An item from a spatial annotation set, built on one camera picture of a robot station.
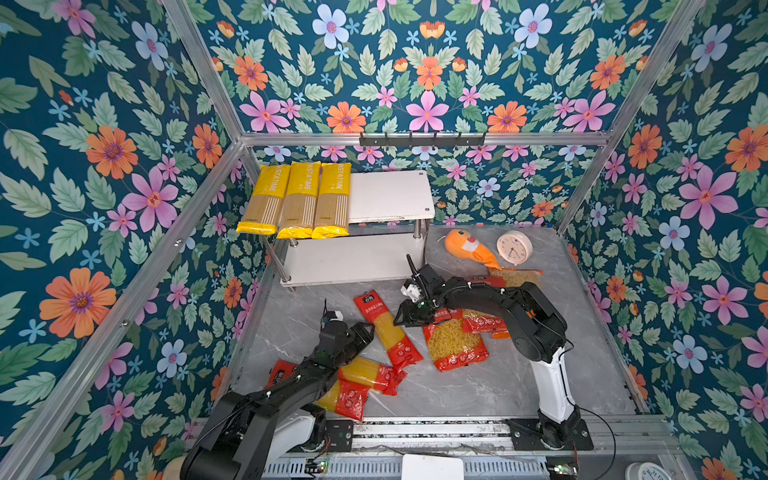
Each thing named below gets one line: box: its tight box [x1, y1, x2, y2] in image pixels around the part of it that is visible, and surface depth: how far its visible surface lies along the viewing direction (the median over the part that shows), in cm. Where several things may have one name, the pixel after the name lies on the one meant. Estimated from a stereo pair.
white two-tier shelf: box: [264, 170, 435, 293], surface depth 88 cm
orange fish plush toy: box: [444, 228, 502, 270], surface depth 107 cm
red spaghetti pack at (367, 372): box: [338, 357, 407, 397], surface depth 82 cm
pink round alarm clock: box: [496, 230, 533, 266], surface depth 107 cm
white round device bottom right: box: [625, 462, 673, 480], surface depth 67 cm
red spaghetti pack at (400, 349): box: [353, 290, 424, 367], surface depth 92 cm
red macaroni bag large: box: [422, 308, 490, 373], surface depth 88 cm
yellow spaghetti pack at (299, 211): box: [277, 161, 321, 239], surface depth 79 cm
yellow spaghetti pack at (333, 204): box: [312, 162, 352, 240], surface depth 80 cm
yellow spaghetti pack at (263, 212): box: [236, 165, 291, 235], surface depth 78 cm
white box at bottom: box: [401, 454, 464, 480], surface depth 66 cm
